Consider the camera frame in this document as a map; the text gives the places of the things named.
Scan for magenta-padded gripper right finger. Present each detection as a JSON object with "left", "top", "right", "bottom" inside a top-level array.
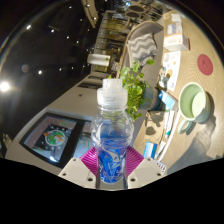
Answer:
[{"left": 125, "top": 146, "right": 167, "bottom": 190}]

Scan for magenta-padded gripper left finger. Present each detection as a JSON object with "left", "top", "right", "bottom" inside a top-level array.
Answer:
[{"left": 58, "top": 147, "right": 100, "bottom": 189}]

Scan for clear blue-label drink bottle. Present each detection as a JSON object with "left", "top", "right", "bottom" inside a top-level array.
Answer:
[{"left": 90, "top": 78, "right": 135, "bottom": 184}]

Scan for blister pack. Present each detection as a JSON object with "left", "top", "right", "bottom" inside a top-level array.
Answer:
[{"left": 156, "top": 159, "right": 168, "bottom": 172}]

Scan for blue and white packet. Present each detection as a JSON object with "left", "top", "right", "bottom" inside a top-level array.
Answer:
[{"left": 143, "top": 141, "right": 158, "bottom": 159}]

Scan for decorated window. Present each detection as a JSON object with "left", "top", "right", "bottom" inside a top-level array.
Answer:
[{"left": 19, "top": 112, "right": 98, "bottom": 169}]

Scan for white tube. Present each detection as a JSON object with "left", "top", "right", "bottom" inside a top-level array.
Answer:
[{"left": 164, "top": 109, "right": 176, "bottom": 138}]

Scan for light blue carton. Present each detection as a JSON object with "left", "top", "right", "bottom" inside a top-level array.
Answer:
[{"left": 158, "top": 90, "right": 179, "bottom": 111}]

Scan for green potted plant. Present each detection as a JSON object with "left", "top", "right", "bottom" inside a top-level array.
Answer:
[{"left": 108, "top": 59, "right": 164, "bottom": 123}]

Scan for pale green mug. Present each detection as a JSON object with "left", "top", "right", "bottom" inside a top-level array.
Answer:
[{"left": 177, "top": 81, "right": 213, "bottom": 135}]

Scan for white printed brochure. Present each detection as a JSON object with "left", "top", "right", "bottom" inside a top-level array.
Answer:
[{"left": 163, "top": 50, "right": 182, "bottom": 92}]

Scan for group of ceiling lights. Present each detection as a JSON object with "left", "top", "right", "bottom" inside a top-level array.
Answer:
[{"left": 0, "top": 4, "right": 84, "bottom": 93}]

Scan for flat round red coaster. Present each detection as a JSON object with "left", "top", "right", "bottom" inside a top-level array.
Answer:
[{"left": 196, "top": 53, "right": 214, "bottom": 76}]

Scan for grey chevron pillow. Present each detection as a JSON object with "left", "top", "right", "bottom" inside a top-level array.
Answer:
[{"left": 128, "top": 33, "right": 158, "bottom": 64}]

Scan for white and orange box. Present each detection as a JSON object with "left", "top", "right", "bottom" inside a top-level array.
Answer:
[{"left": 163, "top": 33, "right": 190, "bottom": 52}]

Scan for grey curved sofa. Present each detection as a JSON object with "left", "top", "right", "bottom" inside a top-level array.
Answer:
[{"left": 118, "top": 20, "right": 165, "bottom": 91}]

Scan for small blue-white box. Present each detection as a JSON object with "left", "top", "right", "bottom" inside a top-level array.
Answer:
[{"left": 166, "top": 22, "right": 184, "bottom": 35}]

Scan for white napkin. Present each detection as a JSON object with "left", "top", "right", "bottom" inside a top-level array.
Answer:
[{"left": 170, "top": 13, "right": 183, "bottom": 24}]

